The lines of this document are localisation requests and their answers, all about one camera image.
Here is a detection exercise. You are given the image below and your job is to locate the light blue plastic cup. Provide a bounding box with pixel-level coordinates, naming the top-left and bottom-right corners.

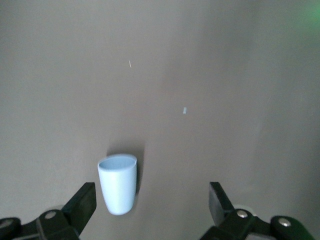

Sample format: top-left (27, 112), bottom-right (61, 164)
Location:
top-left (97, 153), bottom-right (138, 216)

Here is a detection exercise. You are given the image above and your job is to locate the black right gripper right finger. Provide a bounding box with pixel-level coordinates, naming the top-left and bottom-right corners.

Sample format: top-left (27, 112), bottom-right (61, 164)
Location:
top-left (199, 181), bottom-right (316, 240)

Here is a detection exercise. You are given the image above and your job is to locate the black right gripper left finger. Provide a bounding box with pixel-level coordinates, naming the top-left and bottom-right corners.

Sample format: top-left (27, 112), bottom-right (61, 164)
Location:
top-left (0, 182), bottom-right (98, 240)

